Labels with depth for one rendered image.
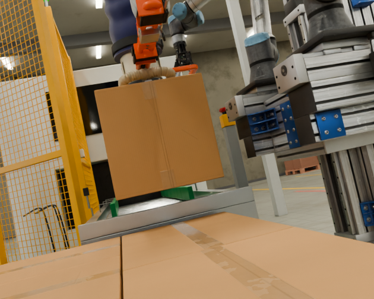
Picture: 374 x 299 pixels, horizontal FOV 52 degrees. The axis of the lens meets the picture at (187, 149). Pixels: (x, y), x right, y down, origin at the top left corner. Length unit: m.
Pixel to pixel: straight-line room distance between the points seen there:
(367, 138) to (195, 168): 0.61
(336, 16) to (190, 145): 0.64
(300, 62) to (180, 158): 0.53
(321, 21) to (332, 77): 0.19
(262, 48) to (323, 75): 0.58
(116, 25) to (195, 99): 0.54
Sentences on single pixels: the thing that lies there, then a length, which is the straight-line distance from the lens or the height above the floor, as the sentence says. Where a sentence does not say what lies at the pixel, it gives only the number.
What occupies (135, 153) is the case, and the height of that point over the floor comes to 0.82.
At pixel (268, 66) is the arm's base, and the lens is 1.74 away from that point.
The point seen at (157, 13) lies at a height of 1.18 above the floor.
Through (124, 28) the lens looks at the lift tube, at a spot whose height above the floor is 1.38.
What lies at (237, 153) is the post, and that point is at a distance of 2.16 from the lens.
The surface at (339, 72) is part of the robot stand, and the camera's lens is 1.27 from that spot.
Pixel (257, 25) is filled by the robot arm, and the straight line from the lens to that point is 1.95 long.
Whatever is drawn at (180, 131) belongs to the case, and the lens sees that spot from 1.39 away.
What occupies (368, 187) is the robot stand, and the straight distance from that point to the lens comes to 1.56.
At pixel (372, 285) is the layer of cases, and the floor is 0.54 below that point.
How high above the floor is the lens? 0.71
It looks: 4 degrees up
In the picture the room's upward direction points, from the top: 12 degrees counter-clockwise
